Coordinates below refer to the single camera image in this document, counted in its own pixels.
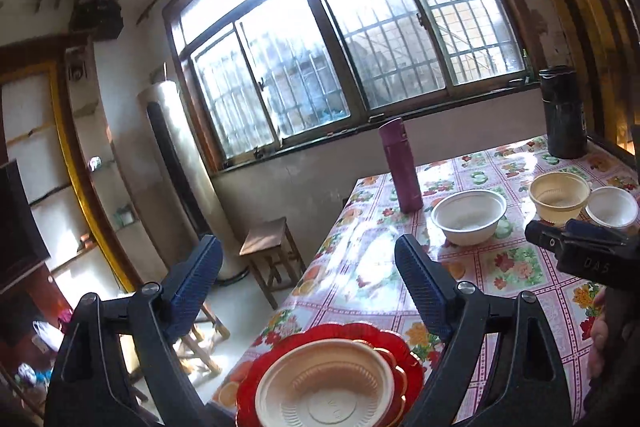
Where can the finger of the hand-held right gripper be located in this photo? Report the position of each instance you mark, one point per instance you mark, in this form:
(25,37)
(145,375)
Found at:
(542,235)
(597,232)

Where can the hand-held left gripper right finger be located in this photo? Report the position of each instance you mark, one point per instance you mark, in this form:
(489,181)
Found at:
(425,287)

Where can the deep beige bowl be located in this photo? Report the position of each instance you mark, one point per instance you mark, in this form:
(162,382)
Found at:
(560,192)

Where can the black thermos jug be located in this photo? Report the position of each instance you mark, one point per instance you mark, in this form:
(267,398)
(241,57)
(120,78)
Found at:
(562,117)

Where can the large red scalloped plate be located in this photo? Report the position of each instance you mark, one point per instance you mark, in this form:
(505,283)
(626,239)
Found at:
(320,332)

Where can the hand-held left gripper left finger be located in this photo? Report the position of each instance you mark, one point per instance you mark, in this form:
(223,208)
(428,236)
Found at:
(195,287)

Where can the white plastic bag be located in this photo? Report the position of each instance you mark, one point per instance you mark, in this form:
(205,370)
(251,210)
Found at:
(47,334)

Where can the yellow framed glass door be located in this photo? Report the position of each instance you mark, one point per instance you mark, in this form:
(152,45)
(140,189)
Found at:
(30,117)

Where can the golden wooden door frame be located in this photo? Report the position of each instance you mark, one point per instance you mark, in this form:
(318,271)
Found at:
(600,7)

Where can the black wall speaker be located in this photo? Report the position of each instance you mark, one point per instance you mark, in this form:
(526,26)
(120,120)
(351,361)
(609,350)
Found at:
(97,19)

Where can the small white bowl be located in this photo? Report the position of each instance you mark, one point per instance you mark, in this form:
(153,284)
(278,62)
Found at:
(610,204)

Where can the wide shallow beige bowl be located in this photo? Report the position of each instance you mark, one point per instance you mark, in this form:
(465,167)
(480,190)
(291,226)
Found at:
(325,387)

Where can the person's right hand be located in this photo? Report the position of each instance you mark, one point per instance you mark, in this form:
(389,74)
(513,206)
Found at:
(599,342)

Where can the barred window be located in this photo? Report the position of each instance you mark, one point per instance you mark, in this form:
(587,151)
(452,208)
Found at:
(332,57)

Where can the dark television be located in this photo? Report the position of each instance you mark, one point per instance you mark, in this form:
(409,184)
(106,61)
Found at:
(20,227)

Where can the large white bowl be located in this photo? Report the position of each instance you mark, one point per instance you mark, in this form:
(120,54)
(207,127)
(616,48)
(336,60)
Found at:
(465,212)

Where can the silver standing air conditioner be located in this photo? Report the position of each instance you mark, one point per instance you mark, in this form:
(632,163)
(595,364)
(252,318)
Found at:
(187,127)

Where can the wooden stool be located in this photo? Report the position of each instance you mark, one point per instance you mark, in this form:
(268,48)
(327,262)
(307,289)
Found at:
(262,237)
(215,322)

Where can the purple thermos bottle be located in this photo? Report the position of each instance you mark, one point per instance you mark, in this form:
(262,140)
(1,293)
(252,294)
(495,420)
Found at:
(400,167)

